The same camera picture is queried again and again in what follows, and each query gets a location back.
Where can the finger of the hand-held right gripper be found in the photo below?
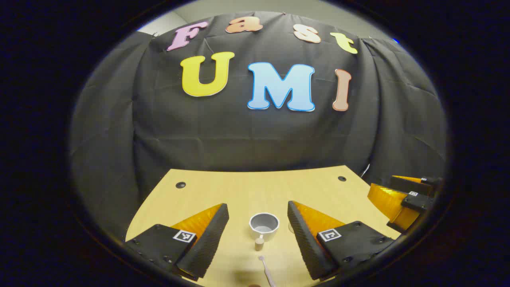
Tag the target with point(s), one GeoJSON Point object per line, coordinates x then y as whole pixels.
{"type": "Point", "coordinates": [410, 184]}
{"type": "Point", "coordinates": [388, 203]}

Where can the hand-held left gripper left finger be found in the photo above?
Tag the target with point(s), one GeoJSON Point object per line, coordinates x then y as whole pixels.
{"type": "Point", "coordinates": [209, 239]}

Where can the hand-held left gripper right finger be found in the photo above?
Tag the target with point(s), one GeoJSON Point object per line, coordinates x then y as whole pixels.
{"type": "Point", "coordinates": [303, 239]}

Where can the round cork coaster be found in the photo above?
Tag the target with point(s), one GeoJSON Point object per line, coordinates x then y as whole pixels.
{"type": "Point", "coordinates": [291, 228]}

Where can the white cup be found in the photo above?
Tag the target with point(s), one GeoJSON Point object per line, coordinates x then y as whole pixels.
{"type": "Point", "coordinates": [263, 227]}

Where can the pale pink toothbrush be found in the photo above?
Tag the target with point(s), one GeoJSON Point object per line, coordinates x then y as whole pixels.
{"type": "Point", "coordinates": [266, 270]}

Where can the light wooden desktop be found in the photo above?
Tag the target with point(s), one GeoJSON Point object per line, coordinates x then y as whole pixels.
{"type": "Point", "coordinates": [247, 191]}

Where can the black backdrop cloth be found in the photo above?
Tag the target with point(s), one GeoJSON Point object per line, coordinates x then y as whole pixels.
{"type": "Point", "coordinates": [239, 139]}

